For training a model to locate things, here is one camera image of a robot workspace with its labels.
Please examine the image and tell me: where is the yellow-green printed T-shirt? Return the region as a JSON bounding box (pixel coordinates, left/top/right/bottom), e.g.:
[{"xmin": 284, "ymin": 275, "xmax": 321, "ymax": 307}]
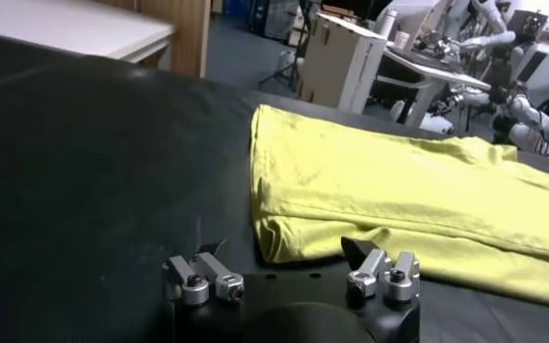
[{"xmin": 249, "ymin": 103, "xmax": 549, "ymax": 309}]

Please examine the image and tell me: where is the white humanoid robot black chest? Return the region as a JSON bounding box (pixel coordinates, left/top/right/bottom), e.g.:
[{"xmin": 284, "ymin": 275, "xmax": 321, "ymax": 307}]
[{"xmin": 455, "ymin": 27, "xmax": 549, "ymax": 162}]

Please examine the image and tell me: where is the white rectangular table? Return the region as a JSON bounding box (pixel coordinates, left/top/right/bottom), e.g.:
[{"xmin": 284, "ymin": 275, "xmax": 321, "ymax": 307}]
[{"xmin": 0, "ymin": 0, "xmax": 176, "ymax": 64}]

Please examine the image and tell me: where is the white paper cup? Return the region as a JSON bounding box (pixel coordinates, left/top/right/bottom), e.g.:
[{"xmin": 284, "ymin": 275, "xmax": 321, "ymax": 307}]
[{"xmin": 393, "ymin": 30, "xmax": 412, "ymax": 50}]

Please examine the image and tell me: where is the wooden partition screen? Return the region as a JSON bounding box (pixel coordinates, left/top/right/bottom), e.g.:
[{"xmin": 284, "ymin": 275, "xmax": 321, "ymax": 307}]
[{"xmin": 94, "ymin": 0, "xmax": 213, "ymax": 79}]

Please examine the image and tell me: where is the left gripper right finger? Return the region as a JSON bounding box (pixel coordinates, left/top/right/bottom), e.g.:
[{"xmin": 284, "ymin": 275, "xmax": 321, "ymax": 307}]
[{"xmin": 340, "ymin": 236, "xmax": 422, "ymax": 309}]

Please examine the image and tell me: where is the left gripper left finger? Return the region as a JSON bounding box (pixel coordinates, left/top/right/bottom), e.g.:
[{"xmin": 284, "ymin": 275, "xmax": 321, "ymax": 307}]
[{"xmin": 161, "ymin": 240, "xmax": 246, "ymax": 307}]

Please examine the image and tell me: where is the white bottle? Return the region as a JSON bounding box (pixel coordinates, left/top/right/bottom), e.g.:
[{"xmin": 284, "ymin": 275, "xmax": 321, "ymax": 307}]
[{"xmin": 374, "ymin": 7, "xmax": 399, "ymax": 41}]

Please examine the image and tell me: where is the black monitor tripod stand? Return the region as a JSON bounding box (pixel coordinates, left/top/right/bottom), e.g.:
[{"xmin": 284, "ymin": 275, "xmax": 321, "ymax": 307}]
[{"xmin": 258, "ymin": 0, "xmax": 317, "ymax": 92}]

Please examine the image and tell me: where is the black table cover sheet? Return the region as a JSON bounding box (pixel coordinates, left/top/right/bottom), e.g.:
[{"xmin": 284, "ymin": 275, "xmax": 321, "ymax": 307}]
[{"xmin": 0, "ymin": 30, "xmax": 549, "ymax": 343}]

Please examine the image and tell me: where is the tall white cardboard box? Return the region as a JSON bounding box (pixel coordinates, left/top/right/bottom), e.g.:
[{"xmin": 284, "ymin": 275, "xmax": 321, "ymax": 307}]
[{"xmin": 296, "ymin": 12, "xmax": 390, "ymax": 116}]

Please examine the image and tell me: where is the white standing desk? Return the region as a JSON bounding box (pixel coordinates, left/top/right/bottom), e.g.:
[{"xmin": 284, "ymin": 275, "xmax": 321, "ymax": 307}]
[{"xmin": 376, "ymin": 44, "xmax": 492, "ymax": 128}]

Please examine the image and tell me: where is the white robot base shell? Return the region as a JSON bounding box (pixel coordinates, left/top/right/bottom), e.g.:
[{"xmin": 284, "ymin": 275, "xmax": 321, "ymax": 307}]
[{"xmin": 390, "ymin": 100, "xmax": 455, "ymax": 136}]

